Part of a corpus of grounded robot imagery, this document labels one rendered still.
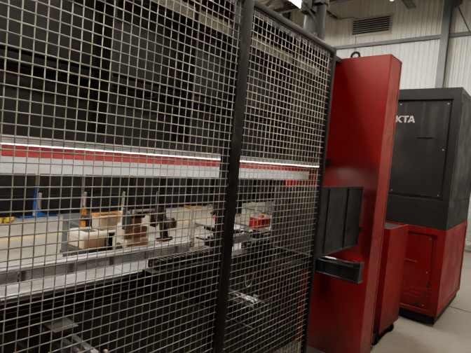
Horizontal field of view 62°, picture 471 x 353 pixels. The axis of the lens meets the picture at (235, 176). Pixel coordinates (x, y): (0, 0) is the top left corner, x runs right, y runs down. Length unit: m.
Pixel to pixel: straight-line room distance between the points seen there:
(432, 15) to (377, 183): 7.05
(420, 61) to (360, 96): 6.43
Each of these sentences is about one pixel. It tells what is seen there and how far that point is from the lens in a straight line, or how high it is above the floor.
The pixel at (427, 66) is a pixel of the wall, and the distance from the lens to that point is 9.43.
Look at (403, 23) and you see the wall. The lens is 9.87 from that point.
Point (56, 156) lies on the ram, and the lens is 1.73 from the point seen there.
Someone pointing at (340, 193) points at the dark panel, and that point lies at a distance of 2.64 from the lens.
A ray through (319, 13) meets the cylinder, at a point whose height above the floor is 2.55.
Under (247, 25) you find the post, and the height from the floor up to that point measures 1.90.
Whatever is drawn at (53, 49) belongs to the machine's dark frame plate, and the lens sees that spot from 1.68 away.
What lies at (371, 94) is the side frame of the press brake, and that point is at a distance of 3.08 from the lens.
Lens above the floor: 1.48
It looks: 3 degrees down
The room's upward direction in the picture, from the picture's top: 5 degrees clockwise
